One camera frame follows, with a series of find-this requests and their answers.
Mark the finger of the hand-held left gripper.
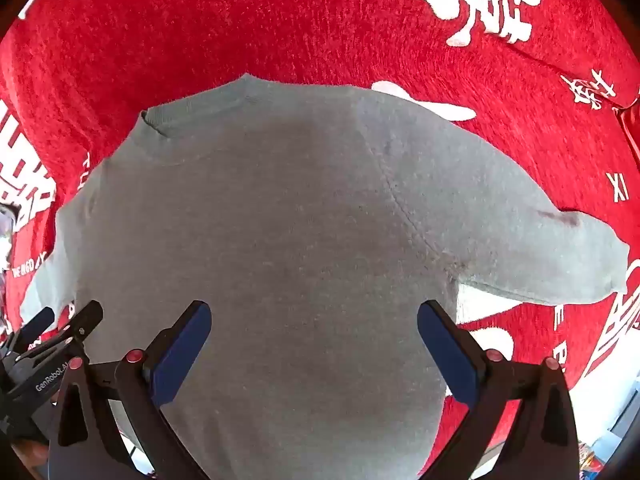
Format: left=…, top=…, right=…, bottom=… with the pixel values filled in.
left=2, top=307, right=56, bottom=356
left=20, top=301, right=104, bottom=358

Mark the colourful packet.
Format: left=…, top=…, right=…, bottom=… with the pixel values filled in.
left=577, top=442, right=608, bottom=480

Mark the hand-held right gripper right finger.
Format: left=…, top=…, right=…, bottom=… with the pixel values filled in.
left=417, top=301, right=581, bottom=480

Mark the person's left hand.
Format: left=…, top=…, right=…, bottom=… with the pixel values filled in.
left=10, top=445, right=51, bottom=480

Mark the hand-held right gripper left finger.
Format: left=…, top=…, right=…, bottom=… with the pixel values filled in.
left=50, top=301, right=212, bottom=480

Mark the pale patterned cloth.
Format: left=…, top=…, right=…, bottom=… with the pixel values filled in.
left=0, top=202, right=21, bottom=271

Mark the red printed blanket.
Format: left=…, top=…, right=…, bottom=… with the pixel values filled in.
left=0, top=0, right=640, bottom=480

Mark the grey sweater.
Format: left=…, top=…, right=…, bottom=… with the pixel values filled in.
left=20, top=74, right=630, bottom=480

